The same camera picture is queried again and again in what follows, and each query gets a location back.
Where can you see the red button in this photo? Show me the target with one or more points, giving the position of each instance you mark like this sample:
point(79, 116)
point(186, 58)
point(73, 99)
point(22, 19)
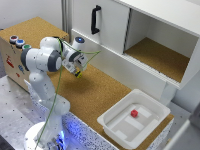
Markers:
point(13, 39)

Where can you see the wooden drawer box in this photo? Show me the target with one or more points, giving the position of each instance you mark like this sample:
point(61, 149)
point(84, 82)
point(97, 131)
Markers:
point(30, 30)

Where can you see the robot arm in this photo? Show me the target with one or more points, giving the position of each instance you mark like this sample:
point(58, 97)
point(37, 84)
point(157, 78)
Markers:
point(43, 83)

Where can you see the pink block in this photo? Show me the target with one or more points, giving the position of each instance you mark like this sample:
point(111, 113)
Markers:
point(134, 113)

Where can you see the white plastic box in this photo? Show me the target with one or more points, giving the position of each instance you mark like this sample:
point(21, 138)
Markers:
point(146, 105)

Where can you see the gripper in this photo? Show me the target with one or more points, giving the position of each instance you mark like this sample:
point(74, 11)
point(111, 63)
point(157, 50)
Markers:
point(74, 62)

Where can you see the yellow block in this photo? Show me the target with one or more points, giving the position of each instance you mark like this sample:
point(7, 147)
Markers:
point(78, 74)

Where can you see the white sliding door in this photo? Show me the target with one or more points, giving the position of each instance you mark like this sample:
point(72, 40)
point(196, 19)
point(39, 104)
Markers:
point(111, 23)

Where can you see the green button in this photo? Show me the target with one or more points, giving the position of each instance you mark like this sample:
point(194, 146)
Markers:
point(26, 47)

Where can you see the white cabinet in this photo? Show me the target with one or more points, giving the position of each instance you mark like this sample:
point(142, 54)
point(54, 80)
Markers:
point(156, 80)

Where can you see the blue button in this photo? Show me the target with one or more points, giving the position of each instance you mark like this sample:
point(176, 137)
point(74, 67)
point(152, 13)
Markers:
point(20, 42)

